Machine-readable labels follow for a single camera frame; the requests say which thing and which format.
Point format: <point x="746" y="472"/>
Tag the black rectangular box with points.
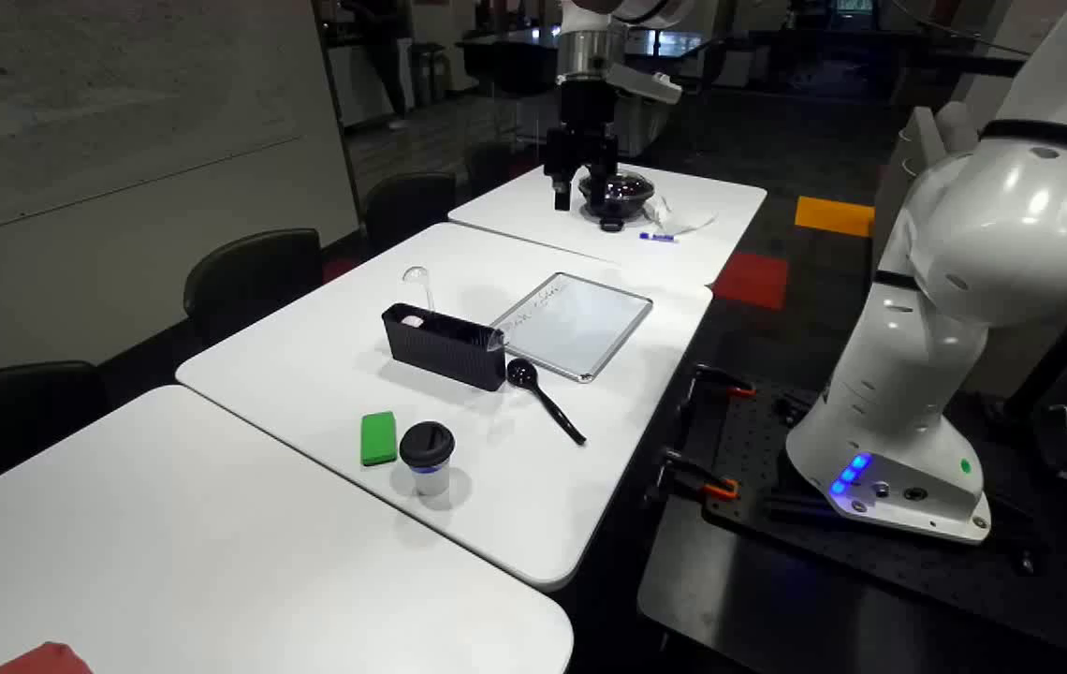
<point x="443" y="346"/>

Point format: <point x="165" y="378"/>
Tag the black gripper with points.
<point x="584" y="124"/>

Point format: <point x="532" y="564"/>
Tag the dark background table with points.
<point x="518" y="55"/>

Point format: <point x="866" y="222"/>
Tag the black office chair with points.
<point x="10" y="416"/>
<point x="251" y="281"/>
<point x="408" y="207"/>

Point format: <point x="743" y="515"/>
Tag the black bowl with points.
<point x="635" y="190"/>

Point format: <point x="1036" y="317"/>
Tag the black plastic spoon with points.
<point x="543" y="398"/>

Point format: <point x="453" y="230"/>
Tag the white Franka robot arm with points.
<point x="930" y="248"/>

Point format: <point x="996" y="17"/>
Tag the red cloth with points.
<point x="46" y="660"/>

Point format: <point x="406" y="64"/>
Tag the green rectangular block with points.
<point x="380" y="439"/>

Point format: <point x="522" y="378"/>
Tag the black plastic cup lid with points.
<point x="428" y="443"/>

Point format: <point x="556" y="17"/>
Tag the orange black clamp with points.
<point x="728" y="387"/>
<point x="702" y="481"/>

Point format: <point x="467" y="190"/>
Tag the clear glass cup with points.
<point x="418" y="285"/>

